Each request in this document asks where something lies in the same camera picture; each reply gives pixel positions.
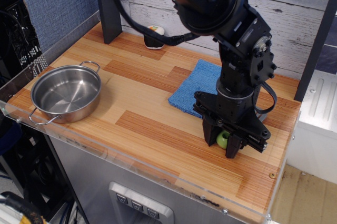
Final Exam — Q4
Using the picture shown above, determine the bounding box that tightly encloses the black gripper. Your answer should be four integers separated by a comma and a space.
193, 84, 271, 159

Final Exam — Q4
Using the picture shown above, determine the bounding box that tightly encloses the green handled grey spatula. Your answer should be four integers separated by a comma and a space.
215, 113, 269, 150

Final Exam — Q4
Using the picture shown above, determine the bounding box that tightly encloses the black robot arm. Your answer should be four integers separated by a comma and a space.
173, 0, 276, 158

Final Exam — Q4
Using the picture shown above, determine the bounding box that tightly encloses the blue cloth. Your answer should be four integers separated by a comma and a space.
168, 59, 221, 118

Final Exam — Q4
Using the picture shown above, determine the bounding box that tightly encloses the white appliance on right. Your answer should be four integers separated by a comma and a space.
287, 70, 336, 184

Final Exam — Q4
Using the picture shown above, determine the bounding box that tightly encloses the silver button panel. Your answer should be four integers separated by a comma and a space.
108, 181, 174, 223

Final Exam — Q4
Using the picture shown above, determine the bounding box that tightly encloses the plush sushi roll toy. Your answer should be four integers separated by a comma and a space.
143, 25, 165, 50

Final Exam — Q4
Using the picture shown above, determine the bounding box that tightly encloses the grey toy kitchen cabinet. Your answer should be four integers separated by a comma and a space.
50, 137, 241, 223

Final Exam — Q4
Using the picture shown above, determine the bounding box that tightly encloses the yellow black object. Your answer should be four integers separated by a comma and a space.
19, 212, 46, 224

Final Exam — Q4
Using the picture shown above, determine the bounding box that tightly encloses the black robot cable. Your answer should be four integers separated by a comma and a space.
106, 0, 277, 116

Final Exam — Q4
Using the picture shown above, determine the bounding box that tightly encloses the steel pot with handles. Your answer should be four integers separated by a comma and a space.
28, 61, 102, 125

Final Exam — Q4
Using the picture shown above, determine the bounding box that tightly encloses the dark grey left post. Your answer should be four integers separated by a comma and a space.
97, 0, 122, 44

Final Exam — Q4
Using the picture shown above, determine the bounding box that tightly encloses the dark grey post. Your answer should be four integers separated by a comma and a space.
97, 0, 122, 44
294, 0, 336, 102

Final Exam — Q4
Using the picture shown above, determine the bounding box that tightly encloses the dark grey right post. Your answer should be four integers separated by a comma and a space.
294, 0, 336, 102

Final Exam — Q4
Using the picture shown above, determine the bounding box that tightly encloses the clear acrylic guard rail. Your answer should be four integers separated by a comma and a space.
1, 24, 300, 223

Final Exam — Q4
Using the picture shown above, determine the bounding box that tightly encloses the black crate with cables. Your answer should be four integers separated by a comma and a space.
1, 0, 42, 86

